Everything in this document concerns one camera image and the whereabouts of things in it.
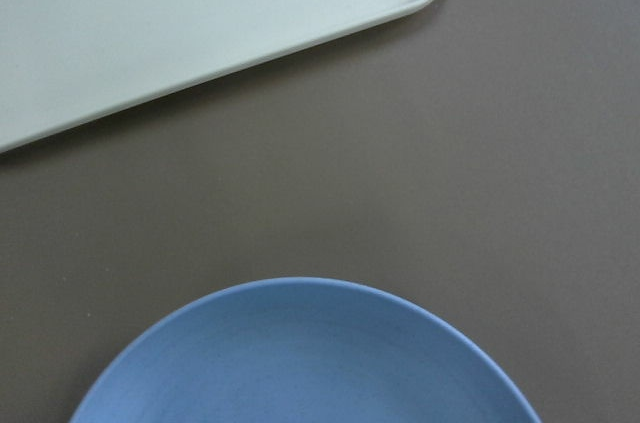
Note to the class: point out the cream rabbit tray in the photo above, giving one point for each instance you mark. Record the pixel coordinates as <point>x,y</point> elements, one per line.
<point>68,62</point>

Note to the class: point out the blue plate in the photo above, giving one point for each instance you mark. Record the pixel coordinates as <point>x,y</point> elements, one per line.
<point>303,350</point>

